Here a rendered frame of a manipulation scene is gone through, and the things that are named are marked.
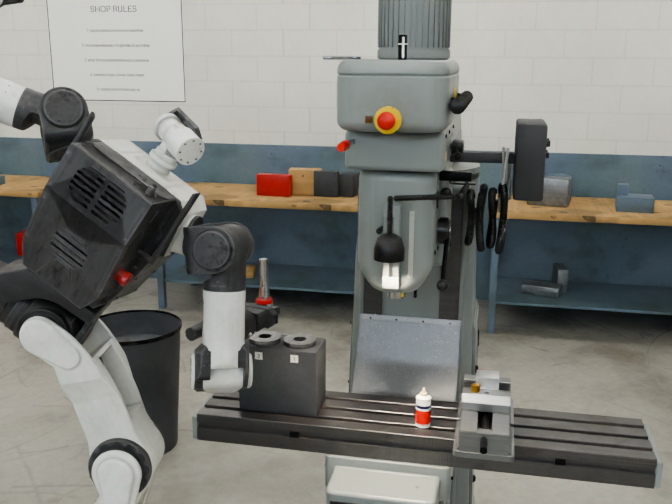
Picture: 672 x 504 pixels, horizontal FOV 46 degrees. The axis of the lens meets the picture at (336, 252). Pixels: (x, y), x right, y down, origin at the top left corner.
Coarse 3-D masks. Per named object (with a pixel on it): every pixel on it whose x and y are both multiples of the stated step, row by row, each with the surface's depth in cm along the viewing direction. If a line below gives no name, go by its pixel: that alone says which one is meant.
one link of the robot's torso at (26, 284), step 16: (0, 272) 166; (16, 272) 165; (32, 272) 166; (0, 288) 167; (16, 288) 166; (32, 288) 166; (48, 288) 166; (0, 304) 167; (16, 304) 168; (64, 304) 167; (0, 320) 171; (96, 320) 175; (80, 336) 171
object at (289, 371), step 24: (264, 336) 219; (288, 336) 217; (312, 336) 217; (264, 360) 212; (288, 360) 211; (312, 360) 209; (264, 384) 214; (288, 384) 212; (312, 384) 211; (240, 408) 217; (264, 408) 216; (288, 408) 214; (312, 408) 213
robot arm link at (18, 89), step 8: (0, 80) 162; (8, 80) 164; (0, 88) 161; (8, 88) 162; (16, 88) 162; (24, 88) 163; (0, 96) 160; (8, 96) 161; (16, 96) 161; (0, 104) 160; (8, 104) 161; (16, 104) 161; (0, 112) 161; (8, 112) 161; (0, 120) 163; (8, 120) 162
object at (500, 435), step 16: (464, 384) 212; (512, 400) 221; (464, 416) 198; (480, 416) 206; (496, 416) 198; (512, 416) 211; (464, 432) 191; (480, 432) 190; (496, 432) 190; (512, 432) 202; (464, 448) 192; (496, 448) 190; (512, 448) 194
